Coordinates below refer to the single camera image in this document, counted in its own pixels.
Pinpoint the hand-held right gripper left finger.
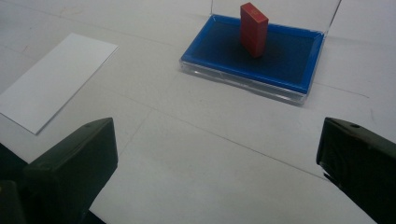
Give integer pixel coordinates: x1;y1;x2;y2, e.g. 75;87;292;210
22;117;119;224

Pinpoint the red stamp block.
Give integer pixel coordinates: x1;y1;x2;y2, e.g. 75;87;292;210
239;2;270;59

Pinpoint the white paper sheet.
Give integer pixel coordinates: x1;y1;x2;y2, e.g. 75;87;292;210
0;32;120;135

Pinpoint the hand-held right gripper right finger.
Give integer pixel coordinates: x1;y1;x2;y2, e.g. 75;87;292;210
316;117;396;224

